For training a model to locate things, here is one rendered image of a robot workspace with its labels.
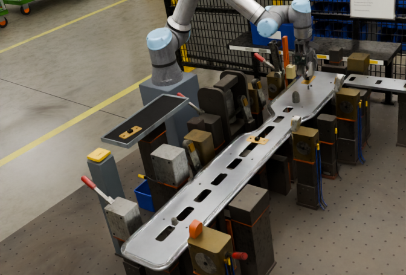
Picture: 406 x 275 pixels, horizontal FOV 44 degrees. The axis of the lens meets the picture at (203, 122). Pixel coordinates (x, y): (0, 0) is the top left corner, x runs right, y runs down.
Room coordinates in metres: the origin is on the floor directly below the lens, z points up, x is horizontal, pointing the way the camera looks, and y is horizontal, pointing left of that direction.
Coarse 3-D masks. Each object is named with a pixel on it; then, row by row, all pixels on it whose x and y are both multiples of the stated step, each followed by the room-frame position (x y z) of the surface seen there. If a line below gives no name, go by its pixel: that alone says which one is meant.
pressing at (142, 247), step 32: (288, 96) 1.97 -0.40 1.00; (320, 96) 1.91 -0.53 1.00; (288, 128) 1.70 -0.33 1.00; (224, 160) 1.55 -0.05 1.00; (256, 160) 1.51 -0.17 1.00; (192, 192) 1.39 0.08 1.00; (224, 192) 1.36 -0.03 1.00; (160, 224) 1.25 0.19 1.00; (128, 256) 1.13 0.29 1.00; (160, 256) 1.11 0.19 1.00
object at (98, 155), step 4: (100, 148) 1.52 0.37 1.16; (92, 152) 1.50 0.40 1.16; (96, 152) 1.50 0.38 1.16; (100, 152) 1.49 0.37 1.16; (104, 152) 1.49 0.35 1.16; (108, 152) 1.48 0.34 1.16; (88, 156) 1.48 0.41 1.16; (92, 156) 1.48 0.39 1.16; (96, 156) 1.47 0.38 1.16; (100, 156) 1.47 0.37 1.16; (104, 156) 1.47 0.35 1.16; (96, 160) 1.45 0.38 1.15; (100, 160) 1.45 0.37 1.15
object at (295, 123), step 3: (294, 117) 1.60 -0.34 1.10; (297, 117) 1.59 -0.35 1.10; (300, 117) 1.60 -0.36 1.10; (291, 120) 1.60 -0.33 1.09; (294, 120) 1.59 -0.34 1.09; (297, 120) 1.58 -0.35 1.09; (300, 120) 1.60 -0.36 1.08; (291, 123) 1.60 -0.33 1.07; (294, 123) 1.59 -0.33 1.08; (297, 123) 1.58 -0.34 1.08; (300, 123) 1.61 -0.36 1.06; (291, 126) 1.60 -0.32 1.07; (294, 126) 1.59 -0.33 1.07; (297, 126) 1.59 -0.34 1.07; (291, 129) 1.60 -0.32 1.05; (294, 129) 1.59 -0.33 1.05; (297, 129) 1.59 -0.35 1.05; (291, 132) 1.60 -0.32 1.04; (291, 135) 1.60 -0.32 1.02; (291, 138) 1.60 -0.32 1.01; (291, 141) 1.60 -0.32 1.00; (291, 144) 1.60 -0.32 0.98
